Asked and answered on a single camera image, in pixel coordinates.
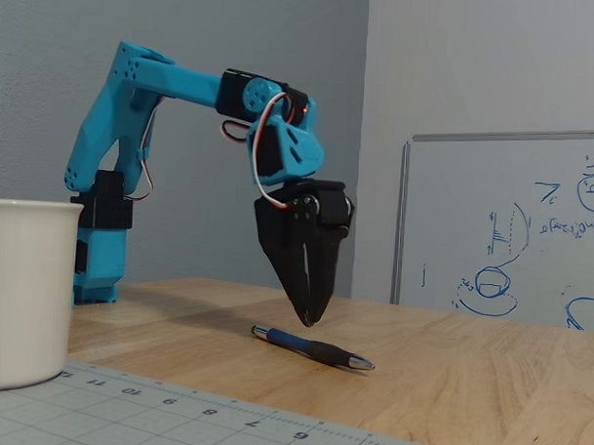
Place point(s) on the whiteboard with blue drawings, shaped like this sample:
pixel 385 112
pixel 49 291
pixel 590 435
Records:
pixel 473 214

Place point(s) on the grey cutting mat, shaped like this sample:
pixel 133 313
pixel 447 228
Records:
pixel 124 412

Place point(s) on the white ceramic mug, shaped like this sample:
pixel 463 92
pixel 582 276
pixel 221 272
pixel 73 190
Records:
pixel 26 291

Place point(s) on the blue black pen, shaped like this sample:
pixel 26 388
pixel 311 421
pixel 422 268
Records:
pixel 317 350

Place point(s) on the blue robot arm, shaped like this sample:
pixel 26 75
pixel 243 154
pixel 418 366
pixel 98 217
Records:
pixel 100 123

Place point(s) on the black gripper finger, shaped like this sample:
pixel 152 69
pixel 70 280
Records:
pixel 288 271
pixel 322 267

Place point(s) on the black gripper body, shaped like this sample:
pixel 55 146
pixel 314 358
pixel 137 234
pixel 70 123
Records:
pixel 277 227

